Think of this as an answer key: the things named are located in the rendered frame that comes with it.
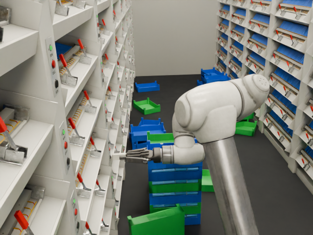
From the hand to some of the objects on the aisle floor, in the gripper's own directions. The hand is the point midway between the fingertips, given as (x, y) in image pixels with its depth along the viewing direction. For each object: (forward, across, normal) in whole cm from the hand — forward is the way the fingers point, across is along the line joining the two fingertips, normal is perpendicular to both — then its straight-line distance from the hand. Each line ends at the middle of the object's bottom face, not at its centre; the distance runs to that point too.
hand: (119, 156), depth 157 cm
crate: (-17, +2, -57) cm, 59 cm away
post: (+15, -70, -57) cm, 91 cm away
